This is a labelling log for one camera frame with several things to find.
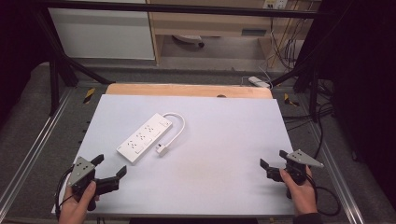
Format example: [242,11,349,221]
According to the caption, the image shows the chair base with wheel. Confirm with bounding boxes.
[171,34,205,49]

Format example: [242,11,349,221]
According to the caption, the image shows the person's right hand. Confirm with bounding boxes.
[278,165,318,217]

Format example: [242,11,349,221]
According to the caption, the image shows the hanging cable bundle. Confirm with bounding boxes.
[268,8,309,72]

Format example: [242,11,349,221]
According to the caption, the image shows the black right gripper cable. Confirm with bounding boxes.
[305,173,342,217]

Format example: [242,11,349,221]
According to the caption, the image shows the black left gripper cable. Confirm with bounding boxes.
[54,167,77,219]

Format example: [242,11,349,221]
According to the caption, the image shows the white plug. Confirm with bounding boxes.
[155,143,170,158]

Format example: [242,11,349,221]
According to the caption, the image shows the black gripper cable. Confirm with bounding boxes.
[305,173,342,217]
[54,167,77,219]

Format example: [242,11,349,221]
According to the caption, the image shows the aluminium rail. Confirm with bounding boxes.
[305,123,366,224]
[0,88,75,213]

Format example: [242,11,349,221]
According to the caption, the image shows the white cabinet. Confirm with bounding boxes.
[48,0,156,61]

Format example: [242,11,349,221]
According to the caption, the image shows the person's left hand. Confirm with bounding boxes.
[58,181,101,224]

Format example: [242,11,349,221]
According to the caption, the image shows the white power strip cable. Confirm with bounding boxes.
[162,111,187,151]

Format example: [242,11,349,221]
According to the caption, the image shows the black curtain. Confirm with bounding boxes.
[0,0,52,129]
[318,0,396,203]

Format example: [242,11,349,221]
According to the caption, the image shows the black metal frame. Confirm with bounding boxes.
[31,0,337,123]

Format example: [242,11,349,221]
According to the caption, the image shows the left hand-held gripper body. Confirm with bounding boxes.
[66,156,120,212]

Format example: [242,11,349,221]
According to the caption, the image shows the black floor cables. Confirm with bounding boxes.
[281,78,335,161]

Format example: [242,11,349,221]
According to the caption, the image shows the small white power strip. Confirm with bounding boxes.
[247,76,272,90]

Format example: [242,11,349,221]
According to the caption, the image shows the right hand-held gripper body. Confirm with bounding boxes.
[265,148,325,201]

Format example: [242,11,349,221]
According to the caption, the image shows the white wall outlet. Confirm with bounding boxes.
[262,0,289,10]

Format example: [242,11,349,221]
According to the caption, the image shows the wooden board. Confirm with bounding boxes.
[105,82,274,100]

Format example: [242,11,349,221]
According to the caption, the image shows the wooden desk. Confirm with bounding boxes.
[145,0,322,67]

